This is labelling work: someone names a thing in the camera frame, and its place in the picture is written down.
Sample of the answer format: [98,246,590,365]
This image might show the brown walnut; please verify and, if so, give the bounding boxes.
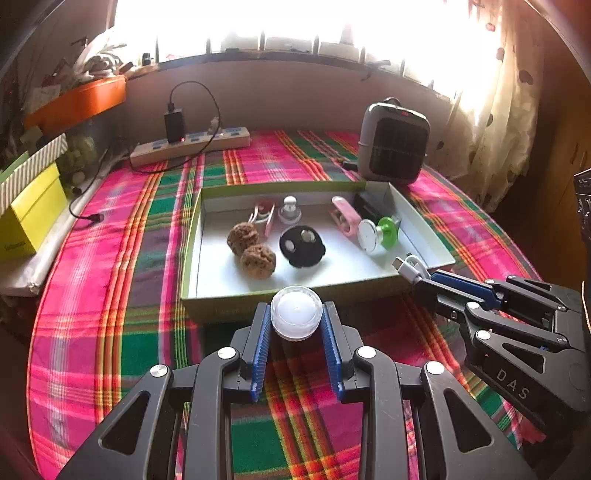
[241,244,277,280]
[227,222,260,257]

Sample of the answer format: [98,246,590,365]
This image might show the grey space heater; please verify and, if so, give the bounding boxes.
[358,98,431,186]

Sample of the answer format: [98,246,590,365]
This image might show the wooden cabinet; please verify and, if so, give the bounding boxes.
[522,69,591,287]

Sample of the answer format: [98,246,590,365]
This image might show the black cable with plug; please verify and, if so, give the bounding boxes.
[69,148,112,223]

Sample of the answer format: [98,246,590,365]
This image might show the white usb cable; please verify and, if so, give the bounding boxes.
[392,255,432,283]

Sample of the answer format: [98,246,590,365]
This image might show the black charger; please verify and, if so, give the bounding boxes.
[165,108,186,145]

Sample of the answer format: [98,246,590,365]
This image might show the white plastic bags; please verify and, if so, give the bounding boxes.
[69,41,139,79]

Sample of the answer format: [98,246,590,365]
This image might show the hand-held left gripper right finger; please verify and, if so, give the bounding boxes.
[322,301,539,480]

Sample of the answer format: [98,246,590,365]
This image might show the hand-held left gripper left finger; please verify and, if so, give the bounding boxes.
[55,302,271,480]

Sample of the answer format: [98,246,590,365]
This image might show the pink case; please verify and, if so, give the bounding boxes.
[331,196,362,238]

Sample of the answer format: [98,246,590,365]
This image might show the green white striped box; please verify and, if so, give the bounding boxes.
[0,134,69,217]

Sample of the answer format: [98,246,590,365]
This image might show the small white round jar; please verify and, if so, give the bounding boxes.
[270,286,324,342]

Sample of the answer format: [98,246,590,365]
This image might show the green cardboard box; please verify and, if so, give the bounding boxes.
[180,180,457,324]

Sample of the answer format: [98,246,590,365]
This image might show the green glass jars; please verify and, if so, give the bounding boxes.
[60,134,100,183]

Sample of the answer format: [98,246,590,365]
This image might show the orange tray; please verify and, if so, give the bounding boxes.
[23,75,127,132]

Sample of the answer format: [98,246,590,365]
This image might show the spotted cream curtain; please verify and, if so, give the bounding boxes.
[443,0,550,213]

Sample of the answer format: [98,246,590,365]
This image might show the white green spool massager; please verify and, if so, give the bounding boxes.
[358,215,400,254]

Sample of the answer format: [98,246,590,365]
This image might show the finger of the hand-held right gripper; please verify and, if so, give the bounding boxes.
[413,279,583,370]
[429,270,573,315]

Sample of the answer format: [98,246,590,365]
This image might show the white power strip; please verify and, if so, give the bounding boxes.
[129,127,251,168]

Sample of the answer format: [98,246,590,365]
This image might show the black charger cable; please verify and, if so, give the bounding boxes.
[134,82,218,175]

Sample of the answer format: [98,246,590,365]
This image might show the yellow-green box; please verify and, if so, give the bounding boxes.
[0,164,68,261]

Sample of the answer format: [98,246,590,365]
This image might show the plaid tablecloth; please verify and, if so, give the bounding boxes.
[28,129,546,480]

